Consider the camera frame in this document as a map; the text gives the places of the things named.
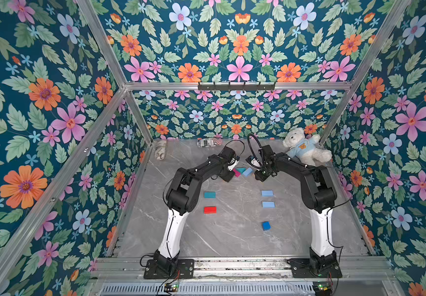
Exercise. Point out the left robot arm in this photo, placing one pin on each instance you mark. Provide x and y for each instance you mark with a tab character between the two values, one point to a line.
182	197

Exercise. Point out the dark blue small block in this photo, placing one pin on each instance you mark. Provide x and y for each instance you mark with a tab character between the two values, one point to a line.
266	226

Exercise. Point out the metal hook rail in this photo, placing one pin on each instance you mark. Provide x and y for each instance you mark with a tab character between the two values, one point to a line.
241	86

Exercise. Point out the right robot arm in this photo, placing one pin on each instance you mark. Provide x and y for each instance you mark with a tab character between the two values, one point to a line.
317	192

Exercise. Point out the left circuit board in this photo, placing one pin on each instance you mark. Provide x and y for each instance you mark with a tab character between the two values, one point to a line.
171	288

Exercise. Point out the map print shoe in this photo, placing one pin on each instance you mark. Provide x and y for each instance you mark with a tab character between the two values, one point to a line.
160	149

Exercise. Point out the teal rectangular block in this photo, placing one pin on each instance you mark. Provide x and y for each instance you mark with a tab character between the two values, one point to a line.
210	195

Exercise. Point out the right circuit board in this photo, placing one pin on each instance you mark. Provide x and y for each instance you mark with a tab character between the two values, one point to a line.
322	289

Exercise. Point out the circuit board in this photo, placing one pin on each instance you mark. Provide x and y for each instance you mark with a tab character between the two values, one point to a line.
171	288
322	289

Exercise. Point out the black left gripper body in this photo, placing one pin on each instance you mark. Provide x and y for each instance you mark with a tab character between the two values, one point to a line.
227	175

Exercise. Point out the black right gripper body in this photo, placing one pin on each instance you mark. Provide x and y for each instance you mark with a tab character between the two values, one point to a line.
262	174

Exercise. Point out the red rectangular block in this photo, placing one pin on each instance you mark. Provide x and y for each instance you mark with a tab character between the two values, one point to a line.
210	210

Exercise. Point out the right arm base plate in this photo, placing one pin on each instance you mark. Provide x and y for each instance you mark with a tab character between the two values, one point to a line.
315	268

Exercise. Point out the light blue rectangular block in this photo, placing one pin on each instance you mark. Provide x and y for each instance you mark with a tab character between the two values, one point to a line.
248	172

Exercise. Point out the white teddy bear blue shirt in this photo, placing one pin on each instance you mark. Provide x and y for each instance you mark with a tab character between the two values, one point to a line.
305	149

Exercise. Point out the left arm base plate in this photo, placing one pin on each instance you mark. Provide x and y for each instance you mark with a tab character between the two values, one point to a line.
181	269

